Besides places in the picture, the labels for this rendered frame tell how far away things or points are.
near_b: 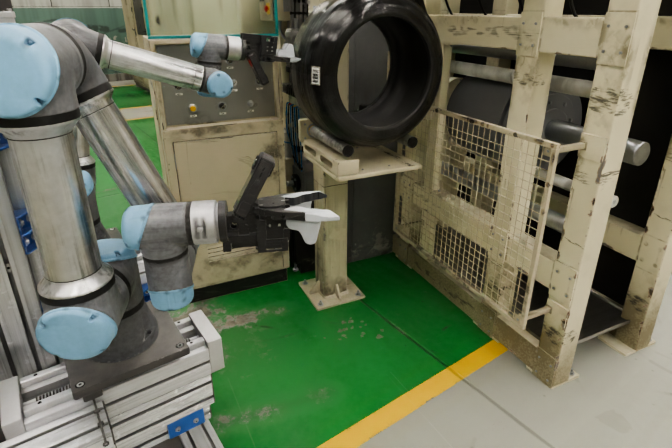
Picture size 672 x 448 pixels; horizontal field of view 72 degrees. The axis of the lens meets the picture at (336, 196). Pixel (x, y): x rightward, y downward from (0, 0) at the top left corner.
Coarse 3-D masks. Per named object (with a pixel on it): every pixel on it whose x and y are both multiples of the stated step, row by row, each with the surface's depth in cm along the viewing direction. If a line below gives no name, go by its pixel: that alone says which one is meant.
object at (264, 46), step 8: (248, 40) 149; (256, 40) 150; (264, 40) 149; (272, 40) 151; (248, 48) 152; (256, 48) 151; (264, 48) 150; (272, 48) 152; (264, 56) 151; (272, 56) 152
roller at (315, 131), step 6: (312, 126) 195; (312, 132) 193; (318, 132) 188; (324, 132) 185; (318, 138) 188; (324, 138) 182; (330, 138) 178; (336, 138) 176; (330, 144) 177; (336, 144) 173; (342, 144) 170; (348, 144) 169; (336, 150) 174; (342, 150) 168; (348, 150) 168; (348, 156) 169
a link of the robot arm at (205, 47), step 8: (192, 40) 141; (200, 40) 141; (208, 40) 142; (216, 40) 143; (224, 40) 144; (192, 48) 142; (200, 48) 142; (208, 48) 143; (216, 48) 144; (224, 48) 144; (192, 56) 145; (200, 56) 144; (208, 56) 143; (216, 56) 145; (224, 56) 146
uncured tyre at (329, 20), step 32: (352, 0) 152; (384, 0) 154; (320, 32) 152; (352, 32) 152; (384, 32) 187; (416, 32) 180; (320, 64) 153; (416, 64) 190; (320, 96) 157; (384, 96) 196; (416, 96) 188; (320, 128) 183; (352, 128) 165; (384, 128) 170
